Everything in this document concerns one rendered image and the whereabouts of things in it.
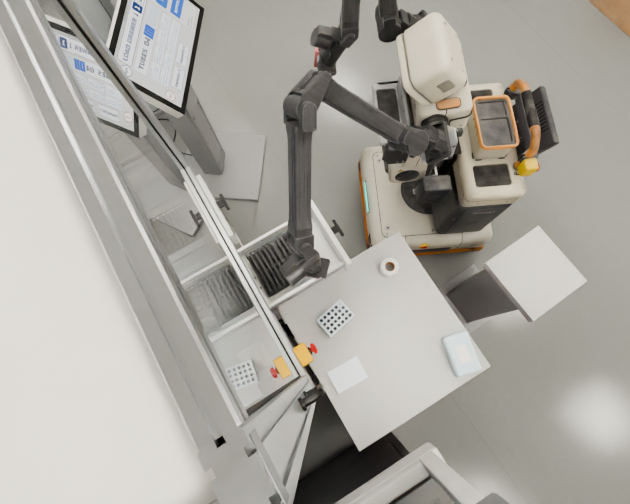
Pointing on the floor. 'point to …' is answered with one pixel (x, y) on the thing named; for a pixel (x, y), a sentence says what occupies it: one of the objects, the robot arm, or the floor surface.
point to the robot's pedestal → (513, 282)
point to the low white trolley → (381, 339)
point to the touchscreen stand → (221, 154)
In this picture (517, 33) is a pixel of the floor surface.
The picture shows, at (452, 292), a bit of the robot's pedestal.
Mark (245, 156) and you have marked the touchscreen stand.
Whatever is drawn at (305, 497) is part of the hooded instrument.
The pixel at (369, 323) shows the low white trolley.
